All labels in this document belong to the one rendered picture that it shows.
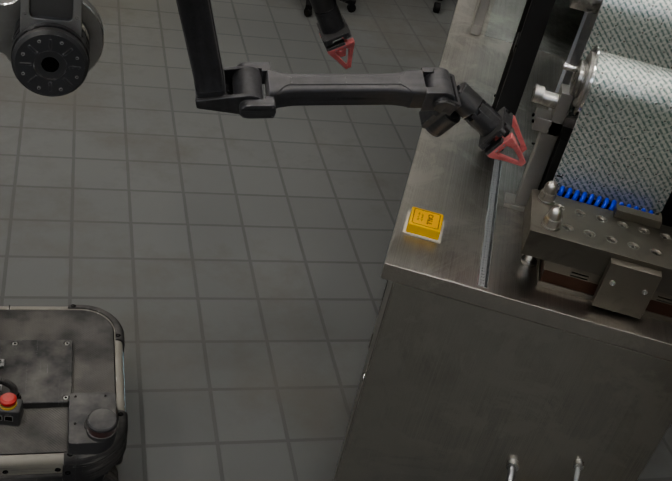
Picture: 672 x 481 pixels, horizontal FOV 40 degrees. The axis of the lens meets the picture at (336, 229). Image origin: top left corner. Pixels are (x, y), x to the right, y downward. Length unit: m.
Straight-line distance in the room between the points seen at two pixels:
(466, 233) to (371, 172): 1.87
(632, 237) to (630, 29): 0.47
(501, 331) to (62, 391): 1.09
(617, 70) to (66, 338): 1.52
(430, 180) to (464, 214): 0.14
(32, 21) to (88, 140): 1.94
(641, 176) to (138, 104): 2.52
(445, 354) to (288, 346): 1.04
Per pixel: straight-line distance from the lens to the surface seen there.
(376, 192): 3.71
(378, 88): 1.81
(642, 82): 1.92
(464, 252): 1.93
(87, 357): 2.47
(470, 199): 2.11
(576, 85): 1.93
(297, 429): 2.69
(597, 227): 1.92
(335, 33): 2.17
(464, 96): 1.89
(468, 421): 2.08
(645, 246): 1.92
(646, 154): 1.97
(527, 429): 2.08
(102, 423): 2.21
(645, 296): 1.90
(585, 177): 1.99
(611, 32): 2.11
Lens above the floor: 1.99
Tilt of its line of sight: 35 degrees down
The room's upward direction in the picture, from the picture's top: 13 degrees clockwise
